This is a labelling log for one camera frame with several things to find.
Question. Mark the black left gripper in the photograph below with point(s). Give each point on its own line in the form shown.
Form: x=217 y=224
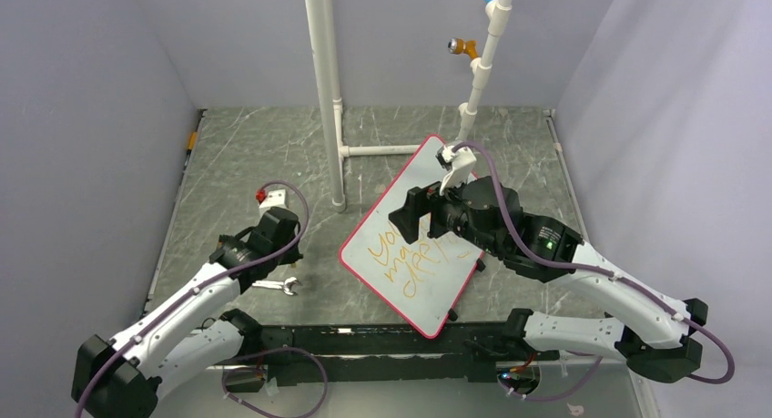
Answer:
x=291 y=256

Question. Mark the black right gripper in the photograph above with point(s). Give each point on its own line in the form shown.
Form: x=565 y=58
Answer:
x=421 y=201

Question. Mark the pink framed whiteboard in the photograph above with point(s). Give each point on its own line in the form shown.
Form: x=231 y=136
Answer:
x=421 y=281

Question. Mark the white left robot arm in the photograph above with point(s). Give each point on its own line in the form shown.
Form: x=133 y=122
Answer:
x=130 y=373

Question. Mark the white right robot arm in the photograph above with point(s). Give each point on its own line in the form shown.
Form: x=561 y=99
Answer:
x=648 y=331

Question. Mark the silver open-end wrench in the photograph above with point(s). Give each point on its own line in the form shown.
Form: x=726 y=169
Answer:
x=286 y=286

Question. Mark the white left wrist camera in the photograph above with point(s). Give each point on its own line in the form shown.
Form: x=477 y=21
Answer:
x=269 y=199

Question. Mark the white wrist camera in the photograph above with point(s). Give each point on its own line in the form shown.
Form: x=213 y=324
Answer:
x=458 y=162
x=269 y=199

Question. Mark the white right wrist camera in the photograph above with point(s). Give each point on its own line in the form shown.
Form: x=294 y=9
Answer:
x=458 y=162

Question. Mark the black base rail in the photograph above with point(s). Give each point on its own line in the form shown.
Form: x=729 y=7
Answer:
x=471 y=351

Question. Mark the white PVC pipe frame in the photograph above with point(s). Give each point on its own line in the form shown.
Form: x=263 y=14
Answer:
x=391 y=53

